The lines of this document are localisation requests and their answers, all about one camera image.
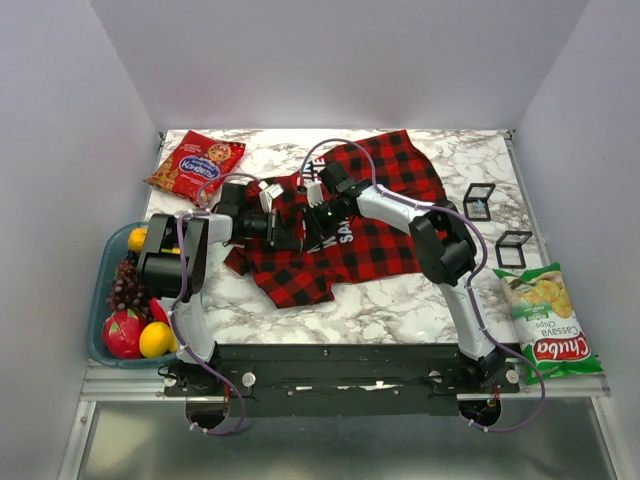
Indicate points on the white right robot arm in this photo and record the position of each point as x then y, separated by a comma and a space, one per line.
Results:
443, 246

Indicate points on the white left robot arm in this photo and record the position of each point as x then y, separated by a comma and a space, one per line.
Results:
233, 202

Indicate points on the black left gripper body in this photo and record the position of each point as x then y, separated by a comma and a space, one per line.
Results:
255, 226

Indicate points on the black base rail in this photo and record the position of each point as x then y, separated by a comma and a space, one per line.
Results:
338, 380

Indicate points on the orange mandarin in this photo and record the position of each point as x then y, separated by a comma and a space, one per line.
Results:
136, 239

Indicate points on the red dragon fruit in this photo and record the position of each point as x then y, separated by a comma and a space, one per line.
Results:
121, 333

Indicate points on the red candy bag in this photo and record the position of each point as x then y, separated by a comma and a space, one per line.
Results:
192, 169

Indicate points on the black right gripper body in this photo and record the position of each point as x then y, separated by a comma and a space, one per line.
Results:
331, 213

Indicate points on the green chips bag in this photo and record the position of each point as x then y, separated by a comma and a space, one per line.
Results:
549, 334

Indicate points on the teal plastic fruit tray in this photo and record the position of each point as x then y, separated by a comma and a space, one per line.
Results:
102, 310

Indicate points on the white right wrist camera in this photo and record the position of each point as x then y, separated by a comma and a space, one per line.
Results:
312, 190

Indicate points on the dark red grapes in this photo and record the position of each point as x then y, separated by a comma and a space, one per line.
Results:
126, 291

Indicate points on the yellow lemon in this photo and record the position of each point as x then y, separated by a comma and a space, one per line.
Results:
157, 339

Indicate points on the black wire stand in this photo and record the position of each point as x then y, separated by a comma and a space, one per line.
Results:
476, 201
509, 249

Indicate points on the red black plaid shirt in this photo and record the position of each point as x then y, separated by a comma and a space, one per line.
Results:
360, 250

